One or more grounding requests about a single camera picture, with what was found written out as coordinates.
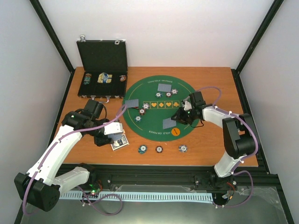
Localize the green round poker mat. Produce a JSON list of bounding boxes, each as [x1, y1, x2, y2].
[[122, 75, 199, 141]]

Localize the purple chip stack on table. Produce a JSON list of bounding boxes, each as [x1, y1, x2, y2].
[[178, 145, 188, 152]]

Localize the teal chip stack on table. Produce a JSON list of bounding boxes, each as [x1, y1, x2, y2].
[[138, 145, 147, 154]]

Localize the face-down cards bottom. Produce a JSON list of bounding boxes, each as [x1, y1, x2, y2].
[[163, 118, 177, 129]]

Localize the brown chip top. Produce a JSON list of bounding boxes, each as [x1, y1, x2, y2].
[[165, 92, 172, 98]]

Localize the purple chip top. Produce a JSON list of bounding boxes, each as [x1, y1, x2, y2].
[[171, 89, 178, 95]]

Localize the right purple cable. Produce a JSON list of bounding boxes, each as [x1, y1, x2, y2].
[[196, 86, 259, 208]]

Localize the face-down cards top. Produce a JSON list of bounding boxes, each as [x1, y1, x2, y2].
[[157, 83, 172, 92]]

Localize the yellow card box in case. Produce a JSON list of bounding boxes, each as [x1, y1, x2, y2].
[[97, 72, 113, 84]]

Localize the chip row in case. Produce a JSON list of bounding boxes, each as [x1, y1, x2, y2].
[[83, 73, 92, 85]]

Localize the face-down cards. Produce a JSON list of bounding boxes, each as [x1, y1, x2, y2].
[[163, 118, 177, 129], [157, 83, 172, 92], [125, 99, 139, 108]]

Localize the black poker chip case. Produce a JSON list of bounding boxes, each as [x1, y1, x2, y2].
[[77, 35, 128, 100]]

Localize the light blue cable duct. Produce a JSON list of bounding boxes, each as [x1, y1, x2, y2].
[[58, 189, 214, 203]]

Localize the red chip in case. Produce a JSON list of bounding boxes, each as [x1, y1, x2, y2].
[[120, 75, 127, 82]]

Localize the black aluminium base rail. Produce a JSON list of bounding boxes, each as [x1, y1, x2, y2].
[[56, 163, 281, 194]]

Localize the brown chip stack on table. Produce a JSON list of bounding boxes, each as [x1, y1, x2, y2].
[[156, 146, 163, 153]]

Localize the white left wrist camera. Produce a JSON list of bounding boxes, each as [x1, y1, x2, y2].
[[104, 122, 123, 135]]

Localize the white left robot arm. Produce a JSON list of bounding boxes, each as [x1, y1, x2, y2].
[[14, 99, 126, 216]]

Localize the blue card box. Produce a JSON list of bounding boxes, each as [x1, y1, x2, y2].
[[111, 134, 129, 151]]

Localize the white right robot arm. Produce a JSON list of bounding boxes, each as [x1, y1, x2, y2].
[[171, 91, 260, 188]]

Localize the teal chip top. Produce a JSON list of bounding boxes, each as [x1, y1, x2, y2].
[[155, 92, 163, 98]]

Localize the orange big blind button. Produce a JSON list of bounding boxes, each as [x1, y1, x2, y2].
[[171, 127, 180, 136]]

